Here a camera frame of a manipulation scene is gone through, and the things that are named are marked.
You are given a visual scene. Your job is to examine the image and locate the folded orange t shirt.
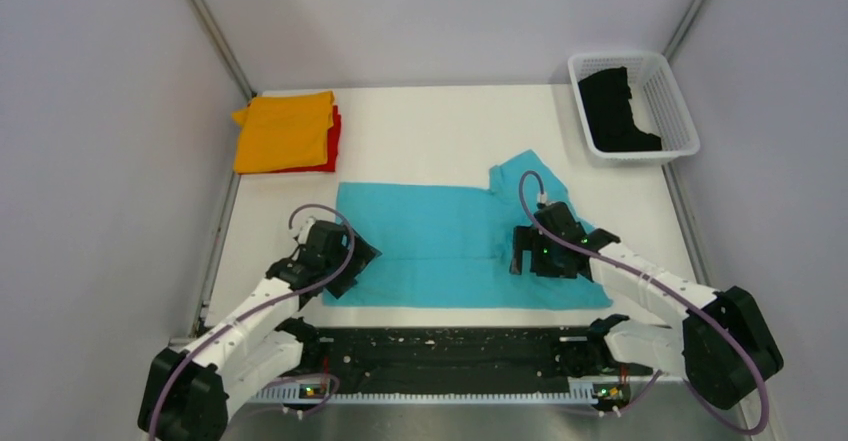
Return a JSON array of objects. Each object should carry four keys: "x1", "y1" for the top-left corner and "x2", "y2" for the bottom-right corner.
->
[{"x1": 231, "y1": 91, "x2": 336, "y2": 175}]

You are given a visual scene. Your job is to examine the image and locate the white plastic basket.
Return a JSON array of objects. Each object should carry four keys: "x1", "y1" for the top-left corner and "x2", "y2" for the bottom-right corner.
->
[{"x1": 567, "y1": 50, "x2": 701, "y2": 167}]

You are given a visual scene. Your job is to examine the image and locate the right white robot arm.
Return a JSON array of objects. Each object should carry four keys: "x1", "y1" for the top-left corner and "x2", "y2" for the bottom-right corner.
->
[{"x1": 510, "y1": 201, "x2": 784, "y2": 410}]

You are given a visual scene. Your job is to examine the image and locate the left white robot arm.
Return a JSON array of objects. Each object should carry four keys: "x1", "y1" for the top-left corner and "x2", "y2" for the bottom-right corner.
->
[{"x1": 137, "y1": 218, "x2": 381, "y2": 440}]

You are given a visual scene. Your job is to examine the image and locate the black t shirt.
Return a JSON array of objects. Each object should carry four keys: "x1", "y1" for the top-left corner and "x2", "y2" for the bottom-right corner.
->
[{"x1": 578, "y1": 66, "x2": 662, "y2": 153}]

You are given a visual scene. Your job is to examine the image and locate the folded red t shirt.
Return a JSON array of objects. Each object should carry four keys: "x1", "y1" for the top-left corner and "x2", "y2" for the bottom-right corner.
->
[{"x1": 275, "y1": 105, "x2": 342, "y2": 173}]

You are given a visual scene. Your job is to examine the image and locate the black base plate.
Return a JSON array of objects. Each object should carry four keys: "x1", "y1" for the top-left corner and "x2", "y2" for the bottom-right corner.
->
[{"x1": 284, "y1": 322, "x2": 653, "y2": 395}]

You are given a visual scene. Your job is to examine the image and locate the left aluminium corner post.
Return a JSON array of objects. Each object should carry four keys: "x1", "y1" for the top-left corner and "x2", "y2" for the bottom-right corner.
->
[{"x1": 187, "y1": 0, "x2": 256, "y2": 101}]

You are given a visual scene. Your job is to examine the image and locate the aluminium frame rail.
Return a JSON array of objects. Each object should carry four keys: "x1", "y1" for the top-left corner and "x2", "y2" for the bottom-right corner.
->
[{"x1": 168, "y1": 335, "x2": 763, "y2": 441}]

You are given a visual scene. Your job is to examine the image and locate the white slotted cable duct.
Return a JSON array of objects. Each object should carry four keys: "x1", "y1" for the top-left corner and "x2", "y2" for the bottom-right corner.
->
[{"x1": 249, "y1": 382, "x2": 598, "y2": 406}]

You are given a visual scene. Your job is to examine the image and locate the cyan t shirt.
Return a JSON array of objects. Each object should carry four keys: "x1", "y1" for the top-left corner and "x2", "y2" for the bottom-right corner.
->
[{"x1": 323, "y1": 150, "x2": 612, "y2": 310}]

